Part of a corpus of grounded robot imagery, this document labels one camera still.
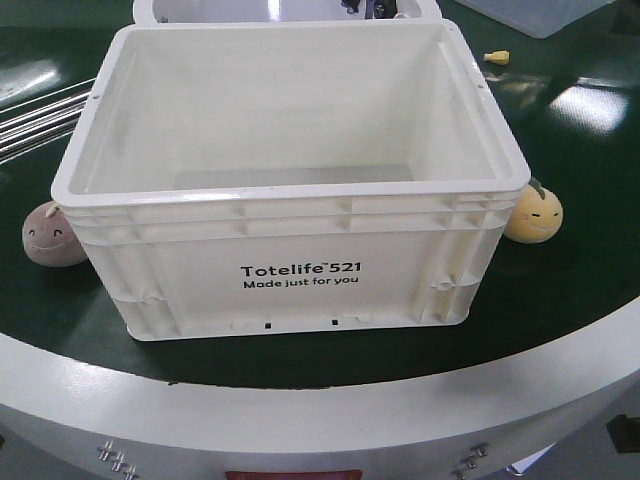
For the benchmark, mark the small yellow plastic piece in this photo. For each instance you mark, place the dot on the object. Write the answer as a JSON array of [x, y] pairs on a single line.
[[499, 57]]

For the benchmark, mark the pink smiling plush toy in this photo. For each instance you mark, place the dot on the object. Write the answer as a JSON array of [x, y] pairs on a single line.
[[48, 239]]

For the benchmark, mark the translucent plastic bin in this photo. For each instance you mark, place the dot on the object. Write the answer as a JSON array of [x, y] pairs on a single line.
[[536, 18]]

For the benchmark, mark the red label plate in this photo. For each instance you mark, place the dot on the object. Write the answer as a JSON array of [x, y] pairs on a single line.
[[314, 475]]

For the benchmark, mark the white Totelife plastic crate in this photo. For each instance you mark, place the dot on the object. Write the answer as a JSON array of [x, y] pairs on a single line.
[[254, 178]]

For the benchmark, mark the white round table rim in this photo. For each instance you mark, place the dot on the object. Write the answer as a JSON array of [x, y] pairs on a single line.
[[459, 424]]

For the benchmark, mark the yellow smiling plush toy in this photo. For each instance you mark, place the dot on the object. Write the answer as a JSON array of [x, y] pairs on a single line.
[[536, 217]]

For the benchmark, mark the shiny metal rods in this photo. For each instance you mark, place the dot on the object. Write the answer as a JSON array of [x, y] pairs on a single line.
[[38, 121]]

